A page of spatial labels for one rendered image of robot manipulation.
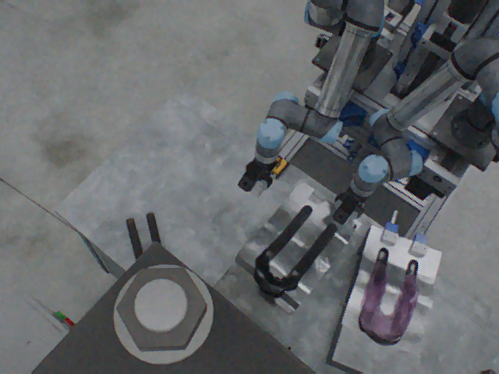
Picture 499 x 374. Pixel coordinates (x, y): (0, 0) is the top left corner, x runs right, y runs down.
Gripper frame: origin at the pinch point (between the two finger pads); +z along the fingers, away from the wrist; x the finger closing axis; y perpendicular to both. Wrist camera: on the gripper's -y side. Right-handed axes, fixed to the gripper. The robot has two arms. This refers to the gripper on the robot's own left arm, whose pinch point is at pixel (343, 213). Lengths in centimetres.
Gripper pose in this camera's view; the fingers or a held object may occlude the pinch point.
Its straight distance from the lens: 191.7
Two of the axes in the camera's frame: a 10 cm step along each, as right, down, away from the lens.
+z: -0.7, 4.0, 9.1
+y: 6.2, -7.0, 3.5
